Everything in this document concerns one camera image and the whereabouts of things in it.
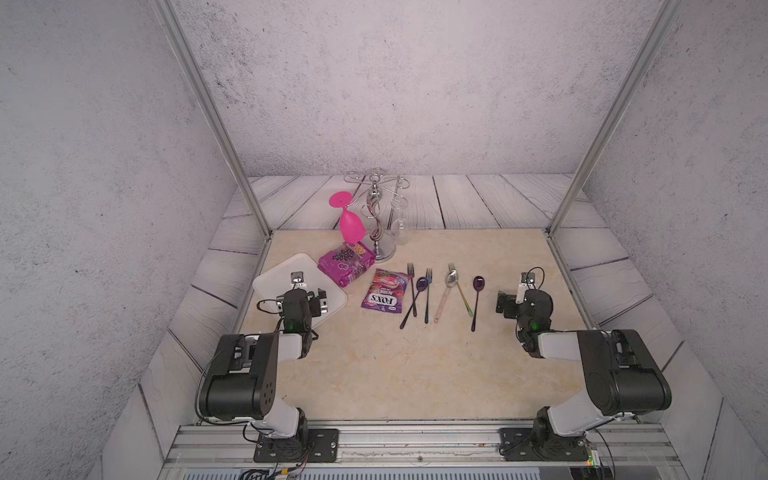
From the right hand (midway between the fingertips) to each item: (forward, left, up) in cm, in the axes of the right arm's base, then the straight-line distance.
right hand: (520, 291), depth 94 cm
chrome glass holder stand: (+23, +43, +21) cm, 53 cm away
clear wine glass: (+18, +37, +11) cm, 43 cm away
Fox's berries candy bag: (+3, +42, -4) cm, 42 cm away
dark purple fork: (+12, +34, -6) cm, 36 cm away
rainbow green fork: (+14, +19, -6) cm, 24 cm away
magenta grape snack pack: (+12, +56, 0) cm, 57 cm away
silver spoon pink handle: (+9, +19, -5) cm, 22 cm away
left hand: (-1, +66, +2) cm, 66 cm away
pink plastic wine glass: (+19, +54, +8) cm, 58 cm away
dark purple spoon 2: (+7, +11, -7) cm, 14 cm away
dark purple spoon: (+7, +30, -6) cm, 32 cm away
